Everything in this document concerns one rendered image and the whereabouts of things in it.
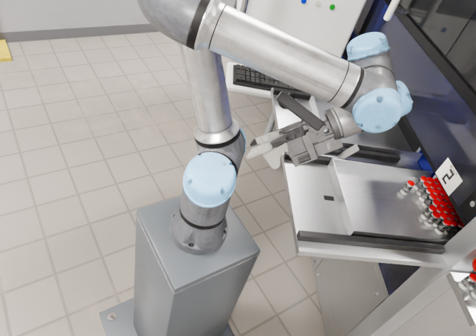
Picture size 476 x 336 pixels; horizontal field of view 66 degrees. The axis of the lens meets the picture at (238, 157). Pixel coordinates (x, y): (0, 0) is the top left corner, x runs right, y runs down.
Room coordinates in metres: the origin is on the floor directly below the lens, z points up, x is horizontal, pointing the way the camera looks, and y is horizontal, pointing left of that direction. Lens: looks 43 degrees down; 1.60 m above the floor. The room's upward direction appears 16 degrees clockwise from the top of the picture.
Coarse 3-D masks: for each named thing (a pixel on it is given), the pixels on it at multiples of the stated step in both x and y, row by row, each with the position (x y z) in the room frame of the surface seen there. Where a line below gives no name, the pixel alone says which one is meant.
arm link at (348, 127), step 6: (336, 108) 0.67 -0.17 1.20; (336, 114) 0.65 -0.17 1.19; (342, 114) 0.65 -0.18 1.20; (348, 114) 0.65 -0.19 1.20; (336, 120) 0.65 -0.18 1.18; (342, 120) 0.64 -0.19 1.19; (348, 120) 0.64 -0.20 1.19; (342, 126) 0.64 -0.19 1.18; (348, 126) 0.64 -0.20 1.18; (354, 126) 0.64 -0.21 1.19; (342, 132) 0.64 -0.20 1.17; (348, 132) 0.64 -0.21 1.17; (354, 132) 0.64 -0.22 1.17; (360, 132) 0.65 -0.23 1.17
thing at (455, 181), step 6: (444, 162) 0.83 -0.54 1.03; (450, 162) 0.81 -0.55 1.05; (438, 168) 0.83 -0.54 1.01; (444, 168) 0.81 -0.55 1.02; (450, 168) 0.80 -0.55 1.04; (438, 174) 0.82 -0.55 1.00; (444, 174) 0.80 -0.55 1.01; (450, 174) 0.79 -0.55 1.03; (456, 174) 0.77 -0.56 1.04; (450, 180) 0.77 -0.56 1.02; (456, 180) 0.76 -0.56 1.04; (462, 180) 0.75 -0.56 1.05; (444, 186) 0.78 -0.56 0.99; (450, 186) 0.76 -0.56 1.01; (456, 186) 0.75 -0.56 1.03; (450, 192) 0.75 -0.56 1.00
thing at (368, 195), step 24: (336, 168) 0.86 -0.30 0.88; (360, 168) 0.88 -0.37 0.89; (384, 168) 0.89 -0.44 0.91; (408, 168) 0.91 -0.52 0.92; (336, 192) 0.75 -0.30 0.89; (360, 192) 0.78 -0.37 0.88; (384, 192) 0.81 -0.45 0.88; (360, 216) 0.69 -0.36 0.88; (384, 216) 0.71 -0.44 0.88; (408, 216) 0.74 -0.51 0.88; (408, 240) 0.64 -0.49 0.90; (432, 240) 0.65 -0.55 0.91
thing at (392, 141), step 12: (312, 96) 1.17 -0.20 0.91; (312, 108) 1.13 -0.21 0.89; (324, 108) 1.16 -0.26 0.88; (324, 120) 1.09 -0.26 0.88; (384, 132) 1.12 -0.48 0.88; (396, 132) 1.15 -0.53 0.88; (348, 144) 0.95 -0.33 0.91; (360, 144) 0.97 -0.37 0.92; (372, 144) 1.03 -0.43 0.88; (384, 144) 1.05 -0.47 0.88; (396, 144) 1.07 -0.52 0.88; (408, 144) 1.09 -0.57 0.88; (408, 156) 1.00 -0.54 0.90; (420, 156) 1.01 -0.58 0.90
